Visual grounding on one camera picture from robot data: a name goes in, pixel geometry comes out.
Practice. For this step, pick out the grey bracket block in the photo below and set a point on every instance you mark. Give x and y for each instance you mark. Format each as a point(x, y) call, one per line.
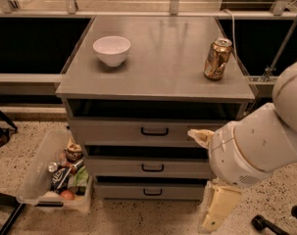
point(260, 88)

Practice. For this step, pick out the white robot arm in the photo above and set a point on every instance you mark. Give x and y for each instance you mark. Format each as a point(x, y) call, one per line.
point(246, 152)

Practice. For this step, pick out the grey drawer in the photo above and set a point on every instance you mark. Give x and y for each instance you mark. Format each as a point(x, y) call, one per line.
point(143, 167)
point(135, 191)
point(88, 131)

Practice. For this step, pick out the silver can top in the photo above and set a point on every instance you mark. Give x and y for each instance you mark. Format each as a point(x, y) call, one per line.
point(52, 167)

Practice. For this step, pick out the black chair caster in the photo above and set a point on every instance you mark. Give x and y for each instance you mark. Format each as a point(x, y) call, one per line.
point(260, 223)

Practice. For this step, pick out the clear plastic storage bin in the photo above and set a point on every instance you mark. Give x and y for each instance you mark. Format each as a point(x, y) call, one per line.
point(35, 189)

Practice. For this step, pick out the crushed gold soda can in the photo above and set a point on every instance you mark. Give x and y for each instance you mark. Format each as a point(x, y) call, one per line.
point(217, 59)

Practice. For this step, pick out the red apple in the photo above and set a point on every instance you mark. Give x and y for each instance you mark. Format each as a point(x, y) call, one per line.
point(67, 195)

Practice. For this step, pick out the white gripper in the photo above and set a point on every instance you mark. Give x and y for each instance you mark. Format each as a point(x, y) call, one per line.
point(226, 156)

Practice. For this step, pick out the dark blue snack bag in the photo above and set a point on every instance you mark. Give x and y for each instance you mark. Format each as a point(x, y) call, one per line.
point(59, 178)

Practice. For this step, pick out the white ceramic bowl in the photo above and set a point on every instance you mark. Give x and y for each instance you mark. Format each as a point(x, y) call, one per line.
point(112, 50)

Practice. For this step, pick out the grey bottom drawer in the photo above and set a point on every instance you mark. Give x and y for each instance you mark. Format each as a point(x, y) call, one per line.
point(135, 191)

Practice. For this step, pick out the grey drawer cabinet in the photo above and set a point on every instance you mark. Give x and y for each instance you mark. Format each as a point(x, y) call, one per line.
point(161, 79)

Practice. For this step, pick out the black tripod leg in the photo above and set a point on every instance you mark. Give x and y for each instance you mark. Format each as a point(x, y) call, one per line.
point(8, 121)

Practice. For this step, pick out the green snack packet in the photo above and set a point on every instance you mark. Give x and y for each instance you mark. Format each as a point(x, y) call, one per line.
point(80, 179)

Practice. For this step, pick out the metal diagonal rod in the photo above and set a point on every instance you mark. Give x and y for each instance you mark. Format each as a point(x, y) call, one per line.
point(268, 70)

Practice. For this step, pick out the grey top drawer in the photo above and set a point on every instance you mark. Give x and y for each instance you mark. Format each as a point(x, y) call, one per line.
point(88, 131)

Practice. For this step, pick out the grey middle drawer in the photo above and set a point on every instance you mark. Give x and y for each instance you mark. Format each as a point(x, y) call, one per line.
point(143, 167)

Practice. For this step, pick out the black frame left floor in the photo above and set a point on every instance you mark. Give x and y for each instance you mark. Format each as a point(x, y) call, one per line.
point(10, 209)

